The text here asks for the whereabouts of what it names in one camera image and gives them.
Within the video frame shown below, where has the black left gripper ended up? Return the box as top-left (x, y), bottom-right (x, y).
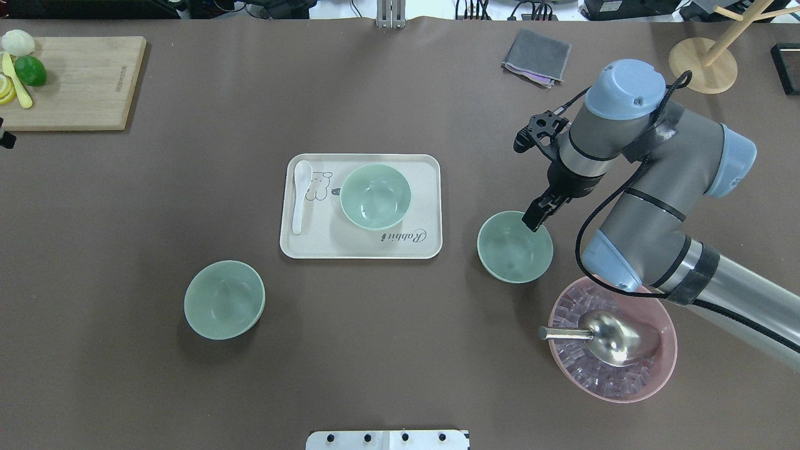
top-left (0, 117), bottom-right (16, 150)

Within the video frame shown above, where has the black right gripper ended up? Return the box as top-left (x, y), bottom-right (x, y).
top-left (514, 111), bottom-right (604, 233)

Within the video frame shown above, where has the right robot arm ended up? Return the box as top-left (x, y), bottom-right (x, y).
top-left (514, 59), bottom-right (799, 368)

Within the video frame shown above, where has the lemon slice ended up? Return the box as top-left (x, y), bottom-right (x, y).
top-left (0, 73), bottom-right (16, 105)

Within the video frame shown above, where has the green lime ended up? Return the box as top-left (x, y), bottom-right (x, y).
top-left (14, 55), bottom-right (48, 86)

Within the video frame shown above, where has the white garlic bulb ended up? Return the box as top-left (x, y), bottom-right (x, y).
top-left (2, 29), bottom-right (36, 57)

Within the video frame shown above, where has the wooden cutting board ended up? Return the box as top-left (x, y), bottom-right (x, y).
top-left (1, 36), bottom-right (148, 131)

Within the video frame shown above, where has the metal ice scoop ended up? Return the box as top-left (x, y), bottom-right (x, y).
top-left (538, 309), bottom-right (662, 367)

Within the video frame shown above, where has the grey folded cloth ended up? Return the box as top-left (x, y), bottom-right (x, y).
top-left (502, 29), bottom-right (572, 88)

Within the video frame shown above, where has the green bowl on tray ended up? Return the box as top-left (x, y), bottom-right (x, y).
top-left (340, 164), bottom-right (413, 230)

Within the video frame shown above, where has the pink bowl with ice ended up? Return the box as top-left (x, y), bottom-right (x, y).
top-left (547, 277), bottom-right (678, 404)

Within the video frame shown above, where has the cream rabbit serving tray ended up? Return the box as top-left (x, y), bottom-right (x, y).
top-left (279, 153), bottom-right (444, 259)

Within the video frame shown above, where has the wooden mug tree stand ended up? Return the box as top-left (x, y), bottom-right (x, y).
top-left (669, 1), bottom-right (799, 94)

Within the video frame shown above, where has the white ceramic spoon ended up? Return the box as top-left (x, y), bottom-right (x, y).
top-left (291, 160), bottom-right (313, 234)

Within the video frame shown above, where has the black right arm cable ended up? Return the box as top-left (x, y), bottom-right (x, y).
top-left (550, 70), bottom-right (693, 297)

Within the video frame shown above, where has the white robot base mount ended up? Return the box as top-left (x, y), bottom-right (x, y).
top-left (305, 429), bottom-right (471, 449)

